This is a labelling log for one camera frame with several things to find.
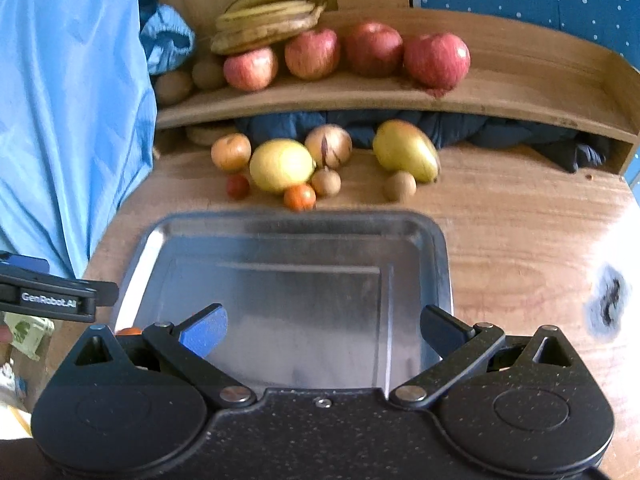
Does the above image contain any bunch of bananas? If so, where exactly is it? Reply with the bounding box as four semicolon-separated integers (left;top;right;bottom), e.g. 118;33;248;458
210;0;328;56

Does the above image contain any brown kiwi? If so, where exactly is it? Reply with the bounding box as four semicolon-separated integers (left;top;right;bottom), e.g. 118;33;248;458
154;70;193;107
310;167;343;197
192;55;227;91
383;170;418;202

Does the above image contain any curved wooden shelf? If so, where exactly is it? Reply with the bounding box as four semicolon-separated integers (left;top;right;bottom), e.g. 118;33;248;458
155;7;640;176

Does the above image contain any light blue sheet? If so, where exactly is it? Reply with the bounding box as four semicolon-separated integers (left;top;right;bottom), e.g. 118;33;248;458
0;0;158;281

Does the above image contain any dark blue jacket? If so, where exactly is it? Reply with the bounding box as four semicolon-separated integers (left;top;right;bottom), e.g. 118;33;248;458
235;110;613;173

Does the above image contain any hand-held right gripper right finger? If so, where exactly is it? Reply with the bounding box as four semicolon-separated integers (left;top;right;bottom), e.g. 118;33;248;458
389;305;576;409

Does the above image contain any green and white packet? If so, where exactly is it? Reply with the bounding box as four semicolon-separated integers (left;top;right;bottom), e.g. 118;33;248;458
4;312;55;361

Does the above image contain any red cherry tomato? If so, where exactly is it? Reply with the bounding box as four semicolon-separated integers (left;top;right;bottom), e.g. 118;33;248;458
226;173;250;200

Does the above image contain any yellow green mango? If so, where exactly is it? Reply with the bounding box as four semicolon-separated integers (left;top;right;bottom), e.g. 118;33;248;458
372;119;442;184

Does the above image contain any metal tray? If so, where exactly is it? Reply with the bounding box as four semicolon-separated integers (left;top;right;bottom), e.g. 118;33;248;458
107;210;456;396

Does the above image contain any pale orange round fruit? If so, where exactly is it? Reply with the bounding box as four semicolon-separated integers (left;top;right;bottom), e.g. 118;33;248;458
210;132;252;173

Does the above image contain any white and yellow package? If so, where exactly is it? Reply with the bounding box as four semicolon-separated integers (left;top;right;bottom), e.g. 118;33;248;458
0;362;33;436

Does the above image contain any brown round flat object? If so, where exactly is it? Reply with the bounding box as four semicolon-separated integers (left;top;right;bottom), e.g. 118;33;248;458
185;124;236;147

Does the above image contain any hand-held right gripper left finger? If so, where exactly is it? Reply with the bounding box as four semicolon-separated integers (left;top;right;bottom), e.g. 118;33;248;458
75;304;257;409

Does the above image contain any striped pepino melon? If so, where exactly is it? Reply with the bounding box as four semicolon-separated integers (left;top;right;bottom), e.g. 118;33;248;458
304;124;354;170

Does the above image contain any crumpled blue cloth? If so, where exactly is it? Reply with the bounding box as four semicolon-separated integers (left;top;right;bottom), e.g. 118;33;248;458
140;4;197;75

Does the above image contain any large yellow round fruit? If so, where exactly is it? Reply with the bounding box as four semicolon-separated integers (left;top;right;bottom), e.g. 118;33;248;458
249;139;317;195

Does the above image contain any red apple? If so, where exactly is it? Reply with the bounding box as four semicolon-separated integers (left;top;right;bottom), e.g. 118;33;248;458
223;46;279;92
403;32;471;90
285;28;342;81
344;22;405;79

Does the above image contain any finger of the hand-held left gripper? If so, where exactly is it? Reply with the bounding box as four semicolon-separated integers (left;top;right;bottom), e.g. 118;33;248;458
0;270;119;323
0;252;51;275

